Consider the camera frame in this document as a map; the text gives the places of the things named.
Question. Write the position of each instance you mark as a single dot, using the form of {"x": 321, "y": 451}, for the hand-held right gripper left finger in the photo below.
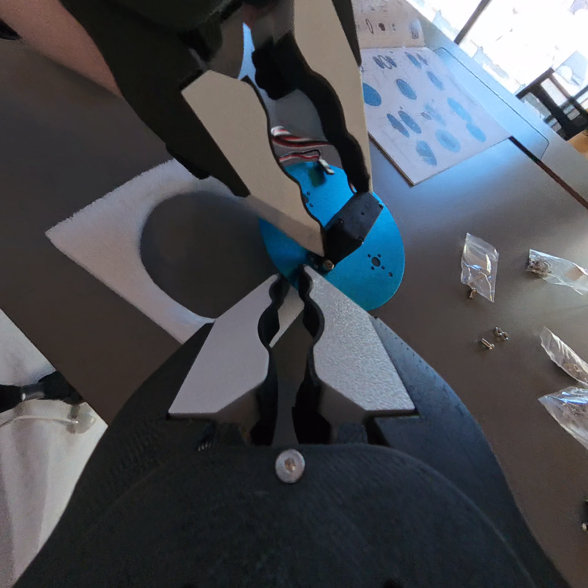
{"x": 220, "y": 367}

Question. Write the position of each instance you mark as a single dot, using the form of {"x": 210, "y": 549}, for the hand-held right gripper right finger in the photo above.
{"x": 358, "y": 363}

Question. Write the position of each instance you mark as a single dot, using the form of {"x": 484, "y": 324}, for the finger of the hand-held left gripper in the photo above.
{"x": 229, "y": 128}
{"x": 335, "y": 69}

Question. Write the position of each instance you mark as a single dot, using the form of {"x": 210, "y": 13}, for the blue round metal plate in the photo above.
{"x": 367, "y": 275}

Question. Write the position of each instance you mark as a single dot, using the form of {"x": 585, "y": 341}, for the black servo motor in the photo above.
{"x": 353, "y": 220}

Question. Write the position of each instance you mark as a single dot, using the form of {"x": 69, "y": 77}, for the person's left forearm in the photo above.
{"x": 46, "y": 41}

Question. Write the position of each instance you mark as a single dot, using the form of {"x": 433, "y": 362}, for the dark grey desk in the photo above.
{"x": 459, "y": 220}

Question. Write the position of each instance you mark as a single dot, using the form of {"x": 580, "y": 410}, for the assembly instruction booklet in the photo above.
{"x": 413, "y": 151}

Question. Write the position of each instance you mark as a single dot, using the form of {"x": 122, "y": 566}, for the small clear bag of screws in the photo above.
{"x": 569, "y": 413}
{"x": 558, "y": 271}
{"x": 567, "y": 356}
{"x": 480, "y": 266}

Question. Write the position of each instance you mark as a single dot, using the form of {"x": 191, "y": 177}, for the white foam sheet with hole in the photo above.
{"x": 92, "y": 239}

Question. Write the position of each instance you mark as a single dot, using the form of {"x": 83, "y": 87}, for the person's white shirt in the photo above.
{"x": 32, "y": 482}

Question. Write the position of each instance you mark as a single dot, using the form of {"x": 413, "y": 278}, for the dark background chair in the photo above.
{"x": 567, "y": 121}

